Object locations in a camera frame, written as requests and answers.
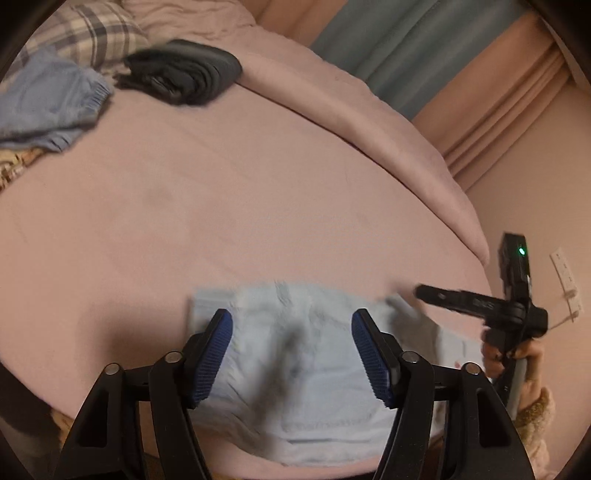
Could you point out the blue denim pants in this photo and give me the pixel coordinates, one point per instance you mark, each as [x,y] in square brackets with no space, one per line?
[46,101]

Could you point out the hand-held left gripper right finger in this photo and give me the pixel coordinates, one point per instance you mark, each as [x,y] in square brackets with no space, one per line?
[369,355]

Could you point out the light blue pants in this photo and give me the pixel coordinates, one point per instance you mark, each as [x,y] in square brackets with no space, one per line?
[300,369]

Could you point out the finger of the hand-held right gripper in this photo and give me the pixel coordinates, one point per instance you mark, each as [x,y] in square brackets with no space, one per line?
[461,302]

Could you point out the yellow patterned cloth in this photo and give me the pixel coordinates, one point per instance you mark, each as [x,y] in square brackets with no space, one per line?
[14,168]

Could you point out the plaid pillow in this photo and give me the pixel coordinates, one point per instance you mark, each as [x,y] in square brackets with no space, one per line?
[92,27]

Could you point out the dark folded pants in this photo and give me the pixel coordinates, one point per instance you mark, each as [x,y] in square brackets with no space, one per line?
[184,74]

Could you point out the pink duvet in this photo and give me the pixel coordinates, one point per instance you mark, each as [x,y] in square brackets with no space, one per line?
[346,106]

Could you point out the pink bed sheet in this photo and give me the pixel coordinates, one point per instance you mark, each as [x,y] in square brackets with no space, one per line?
[184,207]

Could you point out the person's right forearm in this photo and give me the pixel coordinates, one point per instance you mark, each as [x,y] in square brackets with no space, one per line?
[535,429]

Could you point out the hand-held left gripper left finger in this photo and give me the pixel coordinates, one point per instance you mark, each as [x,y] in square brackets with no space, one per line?
[212,360]

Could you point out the person's right hand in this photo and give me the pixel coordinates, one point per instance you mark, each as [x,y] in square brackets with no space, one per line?
[535,364]

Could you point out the teal curtain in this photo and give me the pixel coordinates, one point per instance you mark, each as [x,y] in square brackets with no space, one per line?
[406,41]

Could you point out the pink curtain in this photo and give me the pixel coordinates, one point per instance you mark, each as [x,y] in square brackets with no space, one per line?
[295,18]
[498,101]

